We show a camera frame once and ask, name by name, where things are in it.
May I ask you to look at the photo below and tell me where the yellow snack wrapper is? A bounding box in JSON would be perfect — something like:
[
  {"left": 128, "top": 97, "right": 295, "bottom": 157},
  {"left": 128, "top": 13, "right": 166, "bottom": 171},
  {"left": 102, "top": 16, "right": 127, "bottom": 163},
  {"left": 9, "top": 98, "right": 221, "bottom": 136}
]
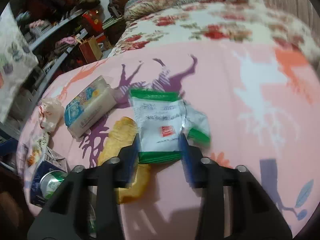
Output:
[{"left": 26, "top": 128, "right": 50, "bottom": 167}]

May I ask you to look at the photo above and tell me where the red white wrapper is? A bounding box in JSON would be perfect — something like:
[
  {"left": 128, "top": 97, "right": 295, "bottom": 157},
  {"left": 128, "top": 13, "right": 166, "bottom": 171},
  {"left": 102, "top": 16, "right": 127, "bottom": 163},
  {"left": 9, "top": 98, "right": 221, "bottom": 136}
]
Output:
[{"left": 39, "top": 98, "right": 65, "bottom": 133}]

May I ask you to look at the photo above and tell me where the blue white tissue pack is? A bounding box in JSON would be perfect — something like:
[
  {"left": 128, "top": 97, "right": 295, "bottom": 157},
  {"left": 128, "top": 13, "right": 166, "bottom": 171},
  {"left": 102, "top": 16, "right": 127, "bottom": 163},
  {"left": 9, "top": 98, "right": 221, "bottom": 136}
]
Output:
[{"left": 64, "top": 76, "right": 116, "bottom": 139}]

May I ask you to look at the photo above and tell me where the green white snack wrapper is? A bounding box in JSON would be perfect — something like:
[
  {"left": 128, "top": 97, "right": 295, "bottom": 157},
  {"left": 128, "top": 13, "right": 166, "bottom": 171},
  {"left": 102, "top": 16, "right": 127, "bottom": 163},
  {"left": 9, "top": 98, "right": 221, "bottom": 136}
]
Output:
[{"left": 130, "top": 89, "right": 211, "bottom": 164}]

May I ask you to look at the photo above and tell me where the crushed green soda can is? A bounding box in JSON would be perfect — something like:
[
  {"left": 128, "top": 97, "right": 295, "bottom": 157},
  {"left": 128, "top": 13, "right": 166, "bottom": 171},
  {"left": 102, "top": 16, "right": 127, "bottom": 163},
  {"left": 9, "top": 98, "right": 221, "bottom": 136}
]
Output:
[{"left": 40, "top": 170, "right": 68, "bottom": 200}]

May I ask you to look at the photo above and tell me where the blue white milk carton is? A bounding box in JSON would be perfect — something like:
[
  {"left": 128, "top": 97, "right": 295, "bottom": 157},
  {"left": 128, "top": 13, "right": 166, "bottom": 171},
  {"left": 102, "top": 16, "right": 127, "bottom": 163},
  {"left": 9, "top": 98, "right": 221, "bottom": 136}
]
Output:
[{"left": 30, "top": 147, "right": 68, "bottom": 207}]

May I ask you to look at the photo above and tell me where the pink floral bed sheet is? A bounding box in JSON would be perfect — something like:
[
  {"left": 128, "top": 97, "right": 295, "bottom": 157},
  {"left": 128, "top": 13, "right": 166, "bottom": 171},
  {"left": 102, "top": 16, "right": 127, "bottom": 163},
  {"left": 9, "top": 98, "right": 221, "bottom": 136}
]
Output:
[{"left": 24, "top": 41, "right": 319, "bottom": 239}]

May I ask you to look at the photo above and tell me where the brown paper gift bag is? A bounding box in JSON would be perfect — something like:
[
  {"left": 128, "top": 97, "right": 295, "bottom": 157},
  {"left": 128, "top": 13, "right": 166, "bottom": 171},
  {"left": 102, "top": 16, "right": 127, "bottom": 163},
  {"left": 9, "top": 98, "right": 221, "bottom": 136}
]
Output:
[{"left": 79, "top": 36, "right": 103, "bottom": 63}]

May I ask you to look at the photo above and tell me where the white cactus print tote bag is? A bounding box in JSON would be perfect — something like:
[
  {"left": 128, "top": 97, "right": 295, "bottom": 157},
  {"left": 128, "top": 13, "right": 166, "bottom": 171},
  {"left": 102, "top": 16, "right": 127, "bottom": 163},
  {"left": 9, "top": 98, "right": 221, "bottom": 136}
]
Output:
[{"left": 0, "top": 4, "right": 38, "bottom": 122}]

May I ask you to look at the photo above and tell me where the red floral white bed sheet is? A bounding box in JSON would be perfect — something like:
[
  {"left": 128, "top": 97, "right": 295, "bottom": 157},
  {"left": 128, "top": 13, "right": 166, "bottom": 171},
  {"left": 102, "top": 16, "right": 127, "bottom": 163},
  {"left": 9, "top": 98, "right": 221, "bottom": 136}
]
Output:
[{"left": 109, "top": 0, "right": 319, "bottom": 65}]

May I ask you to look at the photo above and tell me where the red gift bag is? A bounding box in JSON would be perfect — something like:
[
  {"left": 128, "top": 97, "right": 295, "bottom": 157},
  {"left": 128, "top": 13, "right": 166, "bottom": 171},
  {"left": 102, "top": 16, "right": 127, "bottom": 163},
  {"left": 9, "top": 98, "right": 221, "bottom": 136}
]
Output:
[{"left": 81, "top": 10, "right": 104, "bottom": 36}]

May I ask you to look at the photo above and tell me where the grey metal shelving unit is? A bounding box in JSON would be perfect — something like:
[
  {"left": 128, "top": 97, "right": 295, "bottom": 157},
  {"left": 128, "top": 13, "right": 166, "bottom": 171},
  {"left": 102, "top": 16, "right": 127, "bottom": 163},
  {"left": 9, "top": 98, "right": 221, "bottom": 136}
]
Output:
[{"left": 1, "top": 0, "right": 84, "bottom": 129}]

